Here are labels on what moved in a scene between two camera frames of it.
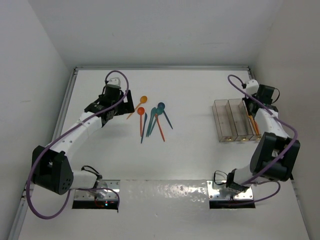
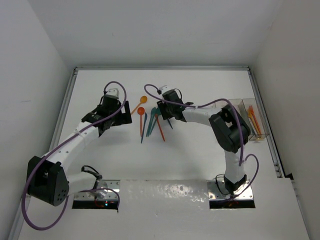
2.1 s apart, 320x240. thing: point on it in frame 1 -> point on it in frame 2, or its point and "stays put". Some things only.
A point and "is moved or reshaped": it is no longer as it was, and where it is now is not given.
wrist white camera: [252, 87] -> [164, 88]
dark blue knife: [145, 116] stays put
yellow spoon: [143, 99] stays put
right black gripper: [247, 100] -> [162, 107]
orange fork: [253, 123] is moved or reshaped
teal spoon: [159, 111] stays put
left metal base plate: [105, 190] stays put
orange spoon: [141, 111] stays put
